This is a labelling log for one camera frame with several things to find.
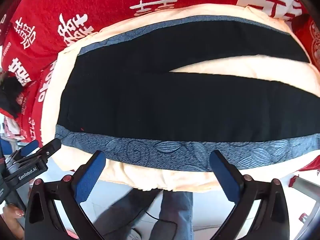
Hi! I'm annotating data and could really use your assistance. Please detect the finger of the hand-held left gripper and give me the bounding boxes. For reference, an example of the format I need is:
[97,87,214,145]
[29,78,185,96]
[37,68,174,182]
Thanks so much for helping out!
[22,138,62,163]
[6,140,40,163]

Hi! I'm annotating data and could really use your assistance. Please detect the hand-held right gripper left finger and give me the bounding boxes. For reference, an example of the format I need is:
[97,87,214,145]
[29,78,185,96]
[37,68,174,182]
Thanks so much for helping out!
[25,150,107,240]

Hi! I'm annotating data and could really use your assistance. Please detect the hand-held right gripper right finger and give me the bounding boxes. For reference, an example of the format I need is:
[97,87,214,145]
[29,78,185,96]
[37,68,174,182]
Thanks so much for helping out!
[209,150,290,240]

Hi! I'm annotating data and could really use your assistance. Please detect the black pants with blue trim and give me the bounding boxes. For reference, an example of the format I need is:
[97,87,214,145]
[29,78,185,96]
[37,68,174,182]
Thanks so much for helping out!
[54,15,320,173]

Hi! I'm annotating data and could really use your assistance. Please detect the person's left hand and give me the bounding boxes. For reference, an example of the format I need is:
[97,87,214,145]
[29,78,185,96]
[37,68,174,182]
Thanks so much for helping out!
[0,204,26,240]

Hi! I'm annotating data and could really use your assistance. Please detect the white and red printed cloth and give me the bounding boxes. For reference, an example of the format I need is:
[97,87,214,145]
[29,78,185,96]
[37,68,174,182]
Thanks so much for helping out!
[0,115,28,142]

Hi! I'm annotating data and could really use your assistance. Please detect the cream blanket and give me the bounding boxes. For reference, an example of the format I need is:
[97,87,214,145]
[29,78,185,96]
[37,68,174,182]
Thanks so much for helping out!
[39,4,320,193]

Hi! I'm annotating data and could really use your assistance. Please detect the black fuzzy object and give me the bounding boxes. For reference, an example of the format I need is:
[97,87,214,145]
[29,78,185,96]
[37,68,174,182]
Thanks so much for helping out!
[0,76,25,118]

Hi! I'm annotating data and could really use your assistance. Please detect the person's right leg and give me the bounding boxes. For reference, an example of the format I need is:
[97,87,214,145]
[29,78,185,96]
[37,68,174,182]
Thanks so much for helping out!
[159,191,194,240]

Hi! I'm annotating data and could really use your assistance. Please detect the white shoe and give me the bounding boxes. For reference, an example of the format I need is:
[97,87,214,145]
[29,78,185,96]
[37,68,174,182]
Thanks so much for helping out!
[122,227,143,240]

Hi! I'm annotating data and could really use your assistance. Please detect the red printed blanket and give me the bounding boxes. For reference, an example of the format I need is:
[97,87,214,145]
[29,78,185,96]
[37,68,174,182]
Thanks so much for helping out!
[0,0,310,143]

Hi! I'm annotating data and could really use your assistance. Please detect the red printed pillow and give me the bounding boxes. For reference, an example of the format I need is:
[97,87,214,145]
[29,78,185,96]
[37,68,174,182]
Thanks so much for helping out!
[291,12,320,65]

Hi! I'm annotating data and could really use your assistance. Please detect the black cable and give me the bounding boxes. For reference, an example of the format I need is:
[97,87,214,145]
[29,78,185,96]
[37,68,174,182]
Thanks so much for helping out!
[144,210,177,225]

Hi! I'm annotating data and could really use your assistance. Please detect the grey metal frame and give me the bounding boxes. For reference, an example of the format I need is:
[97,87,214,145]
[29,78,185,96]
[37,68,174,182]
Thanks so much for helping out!
[289,175,320,240]

